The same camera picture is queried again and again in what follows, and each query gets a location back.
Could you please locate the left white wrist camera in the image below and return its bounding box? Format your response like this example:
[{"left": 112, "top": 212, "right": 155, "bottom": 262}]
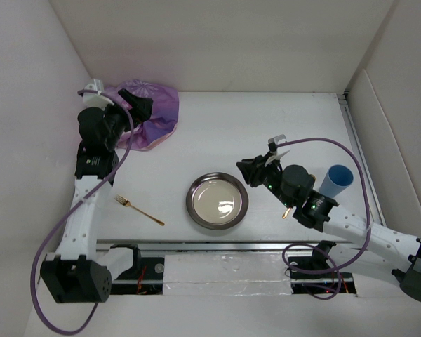
[{"left": 83, "top": 79, "right": 114, "bottom": 108}]

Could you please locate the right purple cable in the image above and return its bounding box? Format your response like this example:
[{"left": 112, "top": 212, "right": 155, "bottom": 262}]
[{"left": 282, "top": 137, "right": 373, "bottom": 300}]

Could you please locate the gold spoon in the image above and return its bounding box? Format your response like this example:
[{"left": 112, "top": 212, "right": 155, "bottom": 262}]
[{"left": 282, "top": 208, "right": 292, "bottom": 219}]

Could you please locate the purple cable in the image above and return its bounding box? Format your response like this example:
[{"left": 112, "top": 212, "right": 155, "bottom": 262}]
[
  {"left": 30, "top": 89, "right": 137, "bottom": 335},
  {"left": 282, "top": 137, "right": 373, "bottom": 300}
]

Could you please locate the gold fork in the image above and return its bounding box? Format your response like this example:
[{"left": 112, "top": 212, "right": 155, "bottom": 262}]
[{"left": 114, "top": 195, "right": 165, "bottom": 226}]

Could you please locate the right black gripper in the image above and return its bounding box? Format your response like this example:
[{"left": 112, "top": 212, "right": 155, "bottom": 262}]
[{"left": 236, "top": 151, "right": 294, "bottom": 209}]

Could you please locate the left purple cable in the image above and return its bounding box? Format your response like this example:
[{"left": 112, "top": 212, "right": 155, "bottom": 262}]
[{"left": 30, "top": 89, "right": 137, "bottom": 335}]

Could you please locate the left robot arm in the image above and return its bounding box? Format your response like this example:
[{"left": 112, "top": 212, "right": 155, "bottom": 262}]
[{"left": 40, "top": 89, "right": 153, "bottom": 303}]

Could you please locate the purple Elsa placemat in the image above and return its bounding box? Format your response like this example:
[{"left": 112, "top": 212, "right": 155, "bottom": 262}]
[{"left": 105, "top": 79, "right": 180, "bottom": 151}]

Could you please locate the white foam block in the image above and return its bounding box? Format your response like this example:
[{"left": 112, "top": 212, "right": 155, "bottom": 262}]
[{"left": 163, "top": 253, "right": 292, "bottom": 296}]

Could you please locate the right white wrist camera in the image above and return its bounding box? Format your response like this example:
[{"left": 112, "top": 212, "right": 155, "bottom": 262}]
[{"left": 265, "top": 134, "right": 290, "bottom": 167}]

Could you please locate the aluminium rail frame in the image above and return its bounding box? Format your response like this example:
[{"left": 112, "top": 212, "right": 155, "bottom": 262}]
[{"left": 98, "top": 92, "right": 368, "bottom": 246}]

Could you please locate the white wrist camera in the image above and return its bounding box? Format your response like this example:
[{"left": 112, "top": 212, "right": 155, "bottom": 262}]
[
  {"left": 265, "top": 134, "right": 290, "bottom": 167},
  {"left": 83, "top": 79, "right": 114, "bottom": 108}
]

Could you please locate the blue plastic cup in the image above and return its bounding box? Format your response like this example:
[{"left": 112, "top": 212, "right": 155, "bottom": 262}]
[{"left": 319, "top": 164, "right": 354, "bottom": 199}]

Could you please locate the metal plate with cream centre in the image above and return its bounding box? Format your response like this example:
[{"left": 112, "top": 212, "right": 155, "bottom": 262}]
[{"left": 185, "top": 172, "right": 249, "bottom": 230}]

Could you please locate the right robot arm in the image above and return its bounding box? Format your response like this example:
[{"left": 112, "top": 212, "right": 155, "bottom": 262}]
[{"left": 236, "top": 156, "right": 421, "bottom": 302}]

